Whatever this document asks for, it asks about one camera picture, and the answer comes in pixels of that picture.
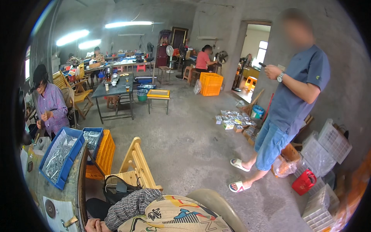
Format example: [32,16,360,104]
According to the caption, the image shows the dark wooden door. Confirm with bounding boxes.
[169,26,189,50]

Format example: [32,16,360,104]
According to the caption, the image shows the grey metal stool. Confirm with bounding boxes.
[147,97,170,115]

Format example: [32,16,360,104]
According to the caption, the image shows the folding wooden chair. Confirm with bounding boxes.
[52,69,94,120]

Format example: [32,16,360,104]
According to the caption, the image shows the dark metal table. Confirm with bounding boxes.
[92,74,135,125]

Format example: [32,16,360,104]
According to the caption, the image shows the heap of packets and boxes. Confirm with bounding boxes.
[215,109,258,146]

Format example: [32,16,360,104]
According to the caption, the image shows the wooden handled broom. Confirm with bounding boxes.
[242,88,265,115]

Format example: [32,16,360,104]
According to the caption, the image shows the person's body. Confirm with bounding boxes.
[117,194,236,232]

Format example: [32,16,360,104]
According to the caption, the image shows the long cluttered work table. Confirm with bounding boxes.
[83,52,156,85]

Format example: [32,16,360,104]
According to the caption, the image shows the person's legs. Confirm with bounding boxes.
[86,198,117,221]

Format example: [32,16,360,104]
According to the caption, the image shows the stack of orange crates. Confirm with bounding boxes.
[199,72,224,97]

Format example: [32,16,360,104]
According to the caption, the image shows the red handled mop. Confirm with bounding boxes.
[262,92,275,122]

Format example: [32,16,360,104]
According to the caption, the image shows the stack of white plastic crates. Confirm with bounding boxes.
[301,183,340,232]

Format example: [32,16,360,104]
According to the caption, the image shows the beige plastic chair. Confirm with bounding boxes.
[185,188,249,232]

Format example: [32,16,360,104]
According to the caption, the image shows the dark round metal disc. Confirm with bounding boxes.
[45,199,56,219]

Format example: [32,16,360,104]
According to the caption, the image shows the white paper sheet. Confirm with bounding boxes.
[43,196,79,232]

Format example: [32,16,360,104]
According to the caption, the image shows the brown cardboard box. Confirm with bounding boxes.
[279,143,301,163]

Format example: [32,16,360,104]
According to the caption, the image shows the orange plastic stool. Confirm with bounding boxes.
[244,76,258,91]

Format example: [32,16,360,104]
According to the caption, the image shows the fluorescent tube light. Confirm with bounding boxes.
[78,39,102,50]
[56,29,90,47]
[105,21,154,29]

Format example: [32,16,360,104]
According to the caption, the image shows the dark table fan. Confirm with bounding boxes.
[216,50,229,65]

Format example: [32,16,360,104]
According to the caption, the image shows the light wooden chair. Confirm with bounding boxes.
[105,136,163,192]

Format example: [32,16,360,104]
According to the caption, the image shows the blue plastic bucket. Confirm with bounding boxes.
[250,105,265,119]

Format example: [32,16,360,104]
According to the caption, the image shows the black floor fan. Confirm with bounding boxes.
[232,53,253,93]

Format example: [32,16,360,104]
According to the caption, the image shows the white plastic crate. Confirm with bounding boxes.
[318,118,353,165]
[300,131,337,177]

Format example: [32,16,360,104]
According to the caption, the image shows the black bag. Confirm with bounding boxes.
[102,175,143,205]

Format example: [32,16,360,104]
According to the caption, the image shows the white standing fan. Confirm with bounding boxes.
[165,45,175,74]

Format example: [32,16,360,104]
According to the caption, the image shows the person's right hand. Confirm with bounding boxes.
[94,220,113,232]

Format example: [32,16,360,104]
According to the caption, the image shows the large blue plastic tray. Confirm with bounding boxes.
[38,127,85,191]

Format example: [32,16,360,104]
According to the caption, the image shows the yellow framed tray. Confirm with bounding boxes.
[146,89,171,98]

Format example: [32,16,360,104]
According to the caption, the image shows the white plastic bag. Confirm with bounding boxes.
[32,136,52,156]

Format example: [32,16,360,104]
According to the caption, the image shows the person's left hand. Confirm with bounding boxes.
[85,218,98,232]

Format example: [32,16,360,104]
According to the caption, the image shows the heap of metal parts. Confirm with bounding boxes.
[44,135,77,184]
[83,131,100,151]

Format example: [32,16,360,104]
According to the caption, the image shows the red shopping bag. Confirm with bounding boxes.
[291,169,317,196]

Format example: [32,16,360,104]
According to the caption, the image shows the dark wooden cabinet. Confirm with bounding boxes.
[156,29,172,68]

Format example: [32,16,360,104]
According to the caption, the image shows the small blue plastic tray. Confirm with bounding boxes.
[82,127,104,159]

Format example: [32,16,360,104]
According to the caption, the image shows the orange plastic crate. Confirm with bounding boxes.
[85,129,116,180]

